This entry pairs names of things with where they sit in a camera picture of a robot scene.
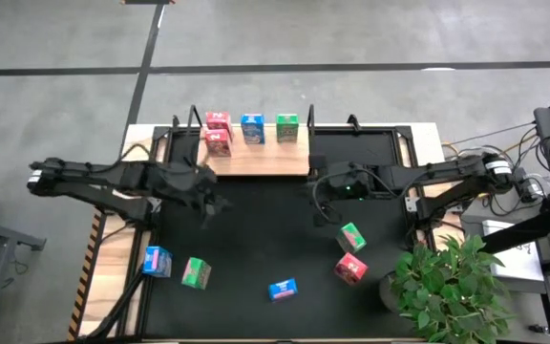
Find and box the white paper sheet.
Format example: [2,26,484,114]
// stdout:
[482,224,546,283]

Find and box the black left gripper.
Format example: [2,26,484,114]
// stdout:
[174,164,233,229]

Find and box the black power adapter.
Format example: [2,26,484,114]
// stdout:
[513,166,543,202]

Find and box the black metal shelf frame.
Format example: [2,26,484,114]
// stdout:
[181,103,317,179]

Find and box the green leafy plant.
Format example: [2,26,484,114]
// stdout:
[389,233,518,344]

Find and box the dark plant pot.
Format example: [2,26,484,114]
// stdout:
[377,269,403,314]

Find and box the light wooden shelf board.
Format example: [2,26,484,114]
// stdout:
[195,124,312,177]

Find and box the black diagonal frame strut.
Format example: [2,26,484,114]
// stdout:
[81,269,146,341]
[480,190,550,255]

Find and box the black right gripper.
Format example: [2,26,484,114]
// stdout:
[307,154,377,202]

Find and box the green Apple Jacks cereal box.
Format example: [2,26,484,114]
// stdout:
[275,113,300,143]
[335,222,368,254]
[180,256,213,291]

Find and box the black table mat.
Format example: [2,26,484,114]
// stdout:
[140,131,419,340]

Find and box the red Froot Loops cereal box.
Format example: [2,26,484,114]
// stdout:
[334,251,370,287]
[205,111,234,135]
[203,128,233,158]

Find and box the blue Rice Krispies cereal box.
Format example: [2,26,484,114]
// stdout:
[240,113,266,145]
[266,277,300,304]
[141,245,174,279]

